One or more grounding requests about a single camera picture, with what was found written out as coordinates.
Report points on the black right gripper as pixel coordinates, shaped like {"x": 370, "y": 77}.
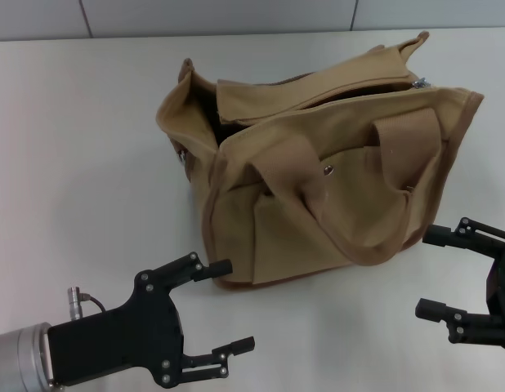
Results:
{"x": 503, "y": 294}

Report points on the khaki canvas food bag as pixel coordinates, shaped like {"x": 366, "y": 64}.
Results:
{"x": 318, "y": 183}

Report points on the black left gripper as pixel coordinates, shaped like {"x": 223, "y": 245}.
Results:
{"x": 126, "y": 335}

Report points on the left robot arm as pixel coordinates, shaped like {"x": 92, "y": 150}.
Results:
{"x": 15, "y": 359}

